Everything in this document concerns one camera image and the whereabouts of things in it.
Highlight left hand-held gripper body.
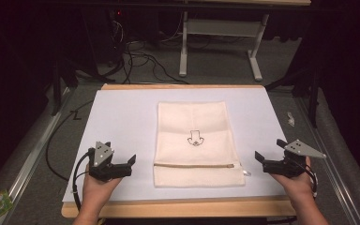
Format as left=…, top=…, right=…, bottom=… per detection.
left=87, top=141, right=133, bottom=183

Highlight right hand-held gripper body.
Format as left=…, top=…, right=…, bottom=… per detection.
left=262, top=139, right=328, bottom=179

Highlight cream zippered cloth bag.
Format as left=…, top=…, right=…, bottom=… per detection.
left=152, top=100, right=252, bottom=188

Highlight person's right hand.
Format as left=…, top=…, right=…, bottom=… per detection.
left=269, top=156, right=315, bottom=202

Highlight person's left hand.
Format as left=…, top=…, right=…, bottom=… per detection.
left=82, top=163, right=124, bottom=211

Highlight small clear plastic piece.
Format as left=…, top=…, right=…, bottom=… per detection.
left=286, top=111, right=296, bottom=128

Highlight white table mat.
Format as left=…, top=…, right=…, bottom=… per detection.
left=61, top=86, right=287, bottom=203

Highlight black metal stand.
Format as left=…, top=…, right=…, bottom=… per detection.
left=263, top=66, right=323, bottom=129
left=50, top=57, right=80, bottom=117

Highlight wooden table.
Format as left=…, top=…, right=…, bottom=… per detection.
left=60, top=82, right=297, bottom=219

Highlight aluminium floor rail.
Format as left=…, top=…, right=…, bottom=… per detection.
left=295, top=96, right=360, bottom=225
left=0, top=87, right=72, bottom=225

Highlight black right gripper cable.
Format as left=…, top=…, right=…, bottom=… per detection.
left=305, top=167, right=319, bottom=199

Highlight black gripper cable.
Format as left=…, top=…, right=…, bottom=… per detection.
left=305, top=167, right=319, bottom=199
left=71, top=152, right=96, bottom=211

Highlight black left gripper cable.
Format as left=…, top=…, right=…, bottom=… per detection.
left=71, top=152, right=96, bottom=211

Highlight long black floor cable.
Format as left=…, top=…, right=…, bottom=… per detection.
left=45, top=98, right=96, bottom=183

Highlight bundle of black floor cables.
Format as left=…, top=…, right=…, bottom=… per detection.
left=106, top=18, right=190, bottom=85

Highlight white metal desk frame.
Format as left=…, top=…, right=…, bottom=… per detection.
left=178, top=10, right=271, bottom=83

